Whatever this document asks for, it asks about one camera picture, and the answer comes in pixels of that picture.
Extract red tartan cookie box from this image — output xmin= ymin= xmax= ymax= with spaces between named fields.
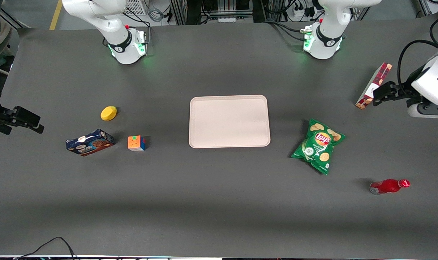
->
xmin=355 ymin=62 xmax=392 ymax=110

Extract blue cookie box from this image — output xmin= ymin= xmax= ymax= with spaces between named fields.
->
xmin=65 ymin=129 xmax=115 ymax=157

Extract beige plastic tray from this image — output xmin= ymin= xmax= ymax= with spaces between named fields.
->
xmin=189 ymin=95 xmax=271 ymax=149

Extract white perforated box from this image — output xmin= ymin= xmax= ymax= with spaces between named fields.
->
xmin=124 ymin=0 xmax=147 ymax=16

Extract green Lays chips bag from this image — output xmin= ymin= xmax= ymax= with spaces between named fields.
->
xmin=291 ymin=118 xmax=346 ymax=176

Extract red aluminium bottle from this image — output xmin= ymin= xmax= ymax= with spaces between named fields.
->
xmin=369 ymin=179 xmax=411 ymax=195

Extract colourful puzzle cube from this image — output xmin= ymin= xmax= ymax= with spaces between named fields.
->
xmin=128 ymin=135 xmax=146 ymax=152

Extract white power strip with plugs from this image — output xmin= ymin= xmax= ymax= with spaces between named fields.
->
xmin=293 ymin=5 xmax=315 ymax=18

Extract dark metal rack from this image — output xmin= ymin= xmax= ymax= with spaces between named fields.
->
xmin=170 ymin=0 xmax=268 ymax=25

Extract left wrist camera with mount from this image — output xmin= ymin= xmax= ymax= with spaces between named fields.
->
xmin=407 ymin=102 xmax=438 ymax=119

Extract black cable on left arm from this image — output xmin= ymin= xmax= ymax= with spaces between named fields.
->
xmin=397 ymin=39 xmax=438 ymax=89

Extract black cable at table edge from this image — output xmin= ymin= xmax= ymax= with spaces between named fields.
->
xmin=15 ymin=237 xmax=77 ymax=260

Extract black cables at left arm base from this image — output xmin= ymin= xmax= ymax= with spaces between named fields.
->
xmin=264 ymin=20 xmax=308 ymax=41

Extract black cable at right arm base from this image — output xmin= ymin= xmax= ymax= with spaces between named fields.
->
xmin=123 ymin=13 xmax=153 ymax=47

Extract grey coiled cable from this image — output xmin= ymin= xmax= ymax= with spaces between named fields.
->
xmin=148 ymin=6 xmax=164 ymax=22

